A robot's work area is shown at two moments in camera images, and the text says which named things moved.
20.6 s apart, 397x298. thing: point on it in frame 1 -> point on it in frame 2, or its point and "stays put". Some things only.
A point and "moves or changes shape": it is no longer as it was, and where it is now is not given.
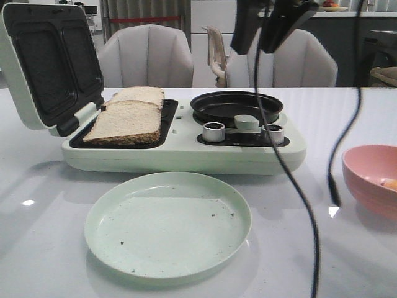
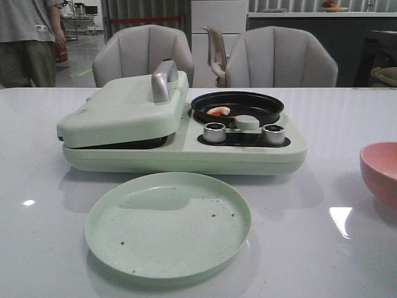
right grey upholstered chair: (303, 61) stays put
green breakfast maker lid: (51, 64) -> (129, 109)
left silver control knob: (214, 131) stays put
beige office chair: (217, 56) stays put
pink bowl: (365, 166) moves or changes shape
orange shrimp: (389, 183) -> (219, 110)
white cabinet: (219, 13) stays put
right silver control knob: (276, 132) stays put
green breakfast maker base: (187, 146) stays put
